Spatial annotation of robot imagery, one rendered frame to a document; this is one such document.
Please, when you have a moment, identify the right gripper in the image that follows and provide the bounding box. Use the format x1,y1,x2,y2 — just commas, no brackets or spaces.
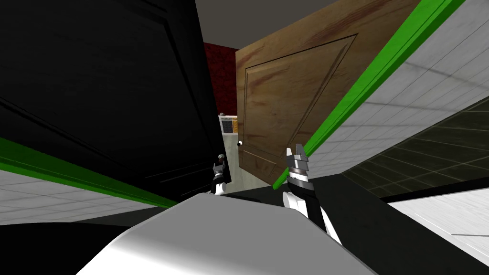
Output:
286,144,310,172

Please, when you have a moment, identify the white cabinet with shelves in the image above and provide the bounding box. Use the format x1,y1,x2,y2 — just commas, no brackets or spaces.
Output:
218,113,239,135

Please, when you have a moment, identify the brown wooden door leaf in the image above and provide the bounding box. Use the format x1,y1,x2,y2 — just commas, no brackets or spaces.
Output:
234,0,422,187

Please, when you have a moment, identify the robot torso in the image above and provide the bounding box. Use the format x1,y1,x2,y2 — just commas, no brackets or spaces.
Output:
75,192,377,275

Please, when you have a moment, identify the black door leaf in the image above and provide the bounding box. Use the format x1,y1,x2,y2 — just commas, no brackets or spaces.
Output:
0,0,233,204

